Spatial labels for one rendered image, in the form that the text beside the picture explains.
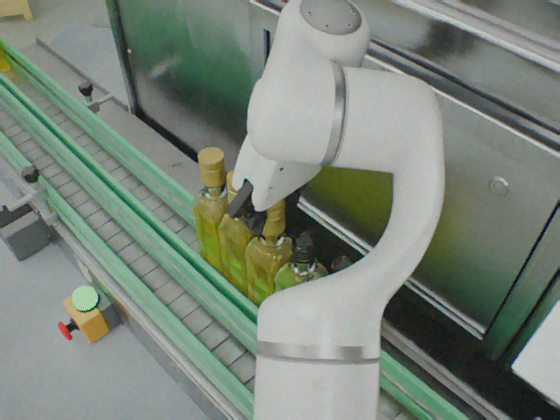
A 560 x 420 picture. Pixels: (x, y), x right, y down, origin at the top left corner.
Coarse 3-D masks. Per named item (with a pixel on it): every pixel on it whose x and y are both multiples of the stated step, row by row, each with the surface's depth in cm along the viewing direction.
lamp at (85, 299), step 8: (80, 288) 92; (88, 288) 92; (72, 296) 91; (80, 296) 91; (88, 296) 91; (96, 296) 93; (80, 304) 90; (88, 304) 91; (96, 304) 93; (80, 312) 92
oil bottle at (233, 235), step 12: (228, 216) 72; (228, 228) 71; (240, 228) 70; (228, 240) 73; (240, 240) 71; (228, 252) 75; (240, 252) 72; (228, 264) 78; (240, 264) 74; (228, 276) 80; (240, 276) 77; (240, 288) 79
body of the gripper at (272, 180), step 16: (240, 160) 53; (256, 160) 51; (272, 160) 50; (240, 176) 55; (256, 176) 53; (272, 176) 52; (288, 176) 54; (304, 176) 57; (256, 192) 54; (272, 192) 54; (288, 192) 58; (256, 208) 56
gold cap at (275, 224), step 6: (276, 204) 63; (282, 204) 63; (270, 210) 63; (276, 210) 63; (282, 210) 63; (270, 216) 63; (276, 216) 63; (282, 216) 64; (270, 222) 64; (276, 222) 64; (282, 222) 65; (264, 228) 65; (270, 228) 65; (276, 228) 65; (282, 228) 66; (264, 234) 66; (270, 234) 65; (276, 234) 66
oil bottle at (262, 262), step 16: (256, 240) 69; (288, 240) 69; (256, 256) 69; (272, 256) 68; (288, 256) 69; (256, 272) 71; (272, 272) 68; (256, 288) 74; (272, 288) 71; (256, 304) 77
